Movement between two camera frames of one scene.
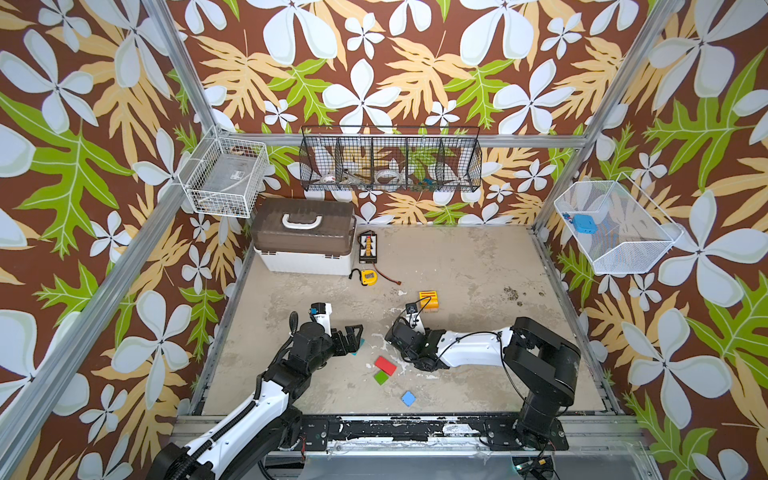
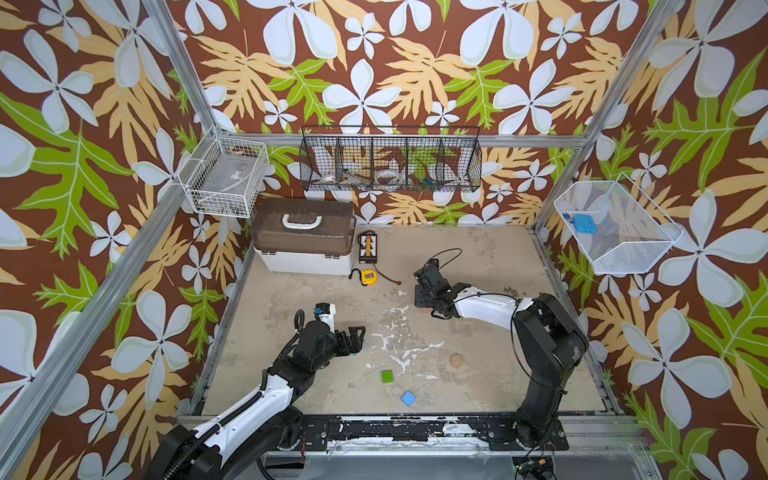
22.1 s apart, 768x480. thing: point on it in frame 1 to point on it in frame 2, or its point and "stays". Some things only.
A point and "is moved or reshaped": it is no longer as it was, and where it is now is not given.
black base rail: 364,432 stays
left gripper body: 326,348 stays
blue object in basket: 585,223 stays
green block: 381,377 is moved or reshaped
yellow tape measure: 369,277 stays
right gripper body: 399,335 to 429,290
